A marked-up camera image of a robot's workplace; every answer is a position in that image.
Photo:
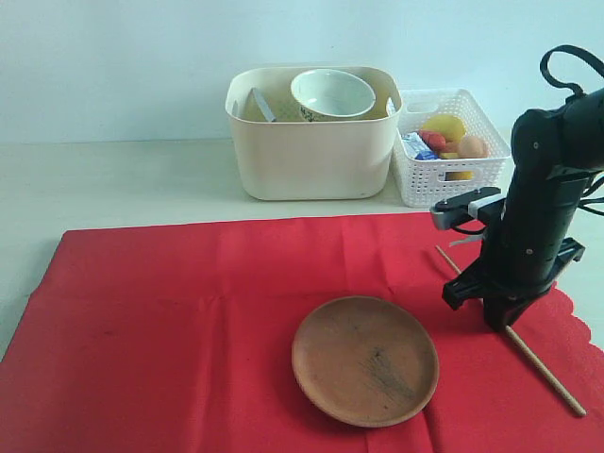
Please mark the brown wooden plate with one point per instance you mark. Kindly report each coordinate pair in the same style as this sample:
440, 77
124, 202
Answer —
365, 361

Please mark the red sausage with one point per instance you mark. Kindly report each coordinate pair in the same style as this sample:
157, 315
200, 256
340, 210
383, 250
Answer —
435, 141

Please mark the blue white milk carton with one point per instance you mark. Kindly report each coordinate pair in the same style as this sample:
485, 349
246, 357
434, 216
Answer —
416, 148

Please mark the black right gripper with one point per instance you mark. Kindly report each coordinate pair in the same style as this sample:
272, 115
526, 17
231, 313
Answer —
517, 258

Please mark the pale green ceramic bowl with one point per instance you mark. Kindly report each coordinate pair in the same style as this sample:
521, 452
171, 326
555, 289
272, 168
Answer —
328, 95

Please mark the yellow cheese wedge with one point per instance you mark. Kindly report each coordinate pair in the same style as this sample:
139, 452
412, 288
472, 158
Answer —
450, 155

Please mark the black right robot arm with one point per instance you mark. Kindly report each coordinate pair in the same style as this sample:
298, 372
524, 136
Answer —
550, 141

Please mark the cream plastic tub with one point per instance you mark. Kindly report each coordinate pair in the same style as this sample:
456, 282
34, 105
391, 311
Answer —
292, 159

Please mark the metal table knife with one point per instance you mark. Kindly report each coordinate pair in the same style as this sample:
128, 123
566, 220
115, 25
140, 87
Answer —
263, 105

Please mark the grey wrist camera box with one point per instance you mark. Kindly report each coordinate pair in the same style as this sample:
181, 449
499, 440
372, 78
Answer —
483, 205

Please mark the red table cloth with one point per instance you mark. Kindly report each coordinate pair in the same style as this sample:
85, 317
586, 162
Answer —
178, 339

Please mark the yellow lemon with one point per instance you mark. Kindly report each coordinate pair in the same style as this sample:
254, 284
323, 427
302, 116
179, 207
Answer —
451, 127

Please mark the white perforated plastic basket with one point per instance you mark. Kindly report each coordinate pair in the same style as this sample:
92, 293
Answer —
422, 183

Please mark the stainless steel cup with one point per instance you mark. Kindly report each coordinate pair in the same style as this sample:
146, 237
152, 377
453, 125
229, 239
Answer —
390, 107

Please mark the wooden chopstick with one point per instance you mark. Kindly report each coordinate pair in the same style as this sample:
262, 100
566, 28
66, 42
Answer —
541, 367

